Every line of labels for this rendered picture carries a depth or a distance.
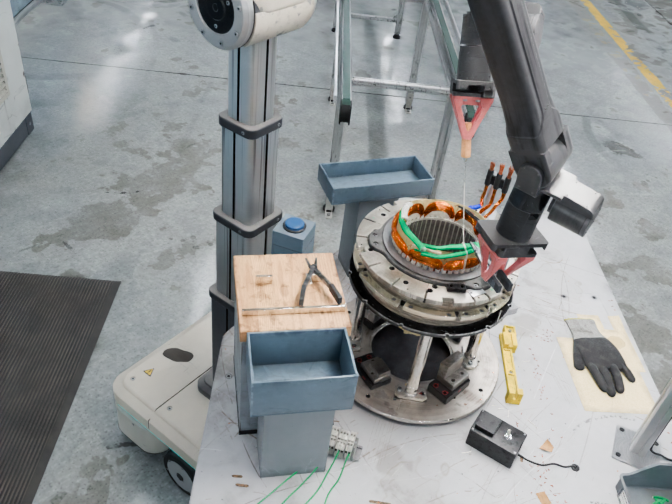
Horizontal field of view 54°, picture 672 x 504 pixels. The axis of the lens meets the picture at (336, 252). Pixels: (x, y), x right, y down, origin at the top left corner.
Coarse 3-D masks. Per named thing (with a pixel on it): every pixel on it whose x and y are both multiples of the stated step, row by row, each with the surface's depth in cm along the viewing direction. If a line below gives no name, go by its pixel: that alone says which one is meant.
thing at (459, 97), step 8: (456, 96) 109; (464, 96) 109; (472, 96) 109; (480, 96) 109; (456, 104) 110; (464, 104) 110; (472, 104) 110; (480, 104) 110; (488, 104) 109; (456, 112) 111; (480, 112) 111; (480, 120) 111; (464, 128) 112; (472, 128) 112; (464, 136) 113; (472, 136) 113
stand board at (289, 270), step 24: (240, 264) 122; (264, 264) 123; (288, 264) 123; (240, 288) 117; (264, 288) 117; (288, 288) 118; (312, 288) 119; (240, 312) 112; (336, 312) 115; (240, 336) 109
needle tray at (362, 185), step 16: (368, 160) 156; (384, 160) 158; (400, 160) 159; (416, 160) 159; (320, 176) 153; (336, 176) 156; (352, 176) 157; (368, 176) 158; (384, 176) 159; (400, 176) 159; (416, 176) 160; (336, 192) 146; (352, 192) 147; (368, 192) 149; (384, 192) 150; (400, 192) 152; (416, 192) 153; (352, 208) 156; (368, 208) 154; (352, 224) 158; (352, 240) 159
